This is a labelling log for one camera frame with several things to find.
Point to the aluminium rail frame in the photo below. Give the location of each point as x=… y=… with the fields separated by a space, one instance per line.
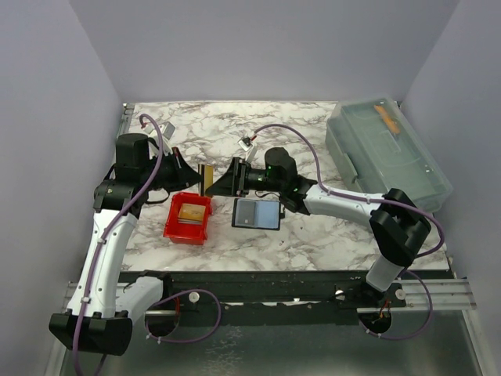
x=455 y=295

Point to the dark grey credit card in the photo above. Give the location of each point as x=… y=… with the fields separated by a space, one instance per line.
x=245 y=213

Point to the black leather card holder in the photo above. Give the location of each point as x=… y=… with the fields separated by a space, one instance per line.
x=268 y=215

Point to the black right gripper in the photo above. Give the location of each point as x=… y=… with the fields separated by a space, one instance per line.
x=233 y=182

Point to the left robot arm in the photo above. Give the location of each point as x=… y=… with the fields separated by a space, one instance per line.
x=99 y=318

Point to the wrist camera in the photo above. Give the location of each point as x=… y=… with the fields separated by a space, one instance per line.
x=247 y=144
x=167 y=129

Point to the cards in red bin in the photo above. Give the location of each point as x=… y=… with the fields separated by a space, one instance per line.
x=191 y=213

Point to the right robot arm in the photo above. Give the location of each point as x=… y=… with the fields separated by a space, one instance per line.
x=398 y=227

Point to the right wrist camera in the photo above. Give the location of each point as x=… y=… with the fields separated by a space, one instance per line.
x=247 y=144

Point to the green plastic storage box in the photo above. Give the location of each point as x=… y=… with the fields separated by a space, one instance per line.
x=371 y=159

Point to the red plastic bin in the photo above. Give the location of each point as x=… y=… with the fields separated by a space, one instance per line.
x=187 y=233

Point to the orange tool inside box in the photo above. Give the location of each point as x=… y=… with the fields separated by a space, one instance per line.
x=387 y=119

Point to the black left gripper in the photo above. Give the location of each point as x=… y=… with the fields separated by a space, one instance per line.
x=185 y=175

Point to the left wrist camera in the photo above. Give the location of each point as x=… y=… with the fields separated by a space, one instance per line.
x=167 y=129

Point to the yellow credit card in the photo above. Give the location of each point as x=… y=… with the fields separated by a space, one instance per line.
x=206 y=171

